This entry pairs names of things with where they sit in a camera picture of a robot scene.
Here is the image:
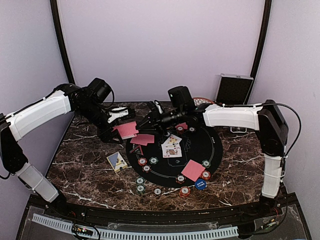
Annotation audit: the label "red triangular all-in marker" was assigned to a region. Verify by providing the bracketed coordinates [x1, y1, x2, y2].
[129, 145, 144, 156]

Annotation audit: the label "face-up spades playing card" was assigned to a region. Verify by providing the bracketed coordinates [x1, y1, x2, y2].
[161, 142, 181, 150]

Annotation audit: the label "blue small blind button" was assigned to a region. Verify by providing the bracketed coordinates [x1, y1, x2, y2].
[194, 178, 207, 190]

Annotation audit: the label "aluminium poker chip case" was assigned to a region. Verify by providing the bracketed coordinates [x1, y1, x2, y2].
[216, 72, 256, 133]

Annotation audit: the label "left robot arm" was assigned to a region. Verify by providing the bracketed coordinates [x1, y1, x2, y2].
[0, 78, 136, 218]

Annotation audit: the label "red poker chip stack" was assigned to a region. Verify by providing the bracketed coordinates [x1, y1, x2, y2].
[179, 186, 191, 198]

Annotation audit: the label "face-up king of diamonds card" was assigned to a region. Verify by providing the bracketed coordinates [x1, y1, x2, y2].
[162, 147, 182, 158]

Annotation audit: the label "white slotted cable duct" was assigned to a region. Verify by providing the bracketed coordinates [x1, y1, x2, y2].
[31, 213, 239, 240]

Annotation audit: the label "yellow playing card box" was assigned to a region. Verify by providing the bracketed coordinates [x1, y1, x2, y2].
[106, 151, 128, 173]

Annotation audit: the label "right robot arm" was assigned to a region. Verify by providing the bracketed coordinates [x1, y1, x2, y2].
[136, 86, 290, 217]

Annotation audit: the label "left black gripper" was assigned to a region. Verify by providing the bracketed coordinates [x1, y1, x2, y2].
[77, 101, 124, 144]

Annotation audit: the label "round black poker mat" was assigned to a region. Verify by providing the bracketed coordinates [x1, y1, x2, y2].
[126, 125, 223, 188]

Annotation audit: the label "patterned ceramic plate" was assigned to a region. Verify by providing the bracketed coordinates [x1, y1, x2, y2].
[193, 97, 214, 106]

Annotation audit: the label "single red-backed playing card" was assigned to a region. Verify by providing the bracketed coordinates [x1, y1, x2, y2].
[130, 134, 155, 146]

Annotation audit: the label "green poker chip stack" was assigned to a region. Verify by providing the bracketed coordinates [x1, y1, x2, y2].
[136, 184, 146, 195]

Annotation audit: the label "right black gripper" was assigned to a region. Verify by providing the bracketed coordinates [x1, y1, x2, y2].
[136, 106, 186, 136]

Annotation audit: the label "left black frame post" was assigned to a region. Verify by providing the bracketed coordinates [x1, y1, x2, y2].
[49, 0, 75, 84]

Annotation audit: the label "right black frame post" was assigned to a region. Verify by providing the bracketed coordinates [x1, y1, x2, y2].
[250, 0, 272, 79]

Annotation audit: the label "red-backed playing card deck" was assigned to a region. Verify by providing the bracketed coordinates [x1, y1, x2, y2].
[113, 121, 139, 140]

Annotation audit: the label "black frame post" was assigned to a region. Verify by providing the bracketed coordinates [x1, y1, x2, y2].
[49, 0, 75, 84]
[250, 0, 272, 79]

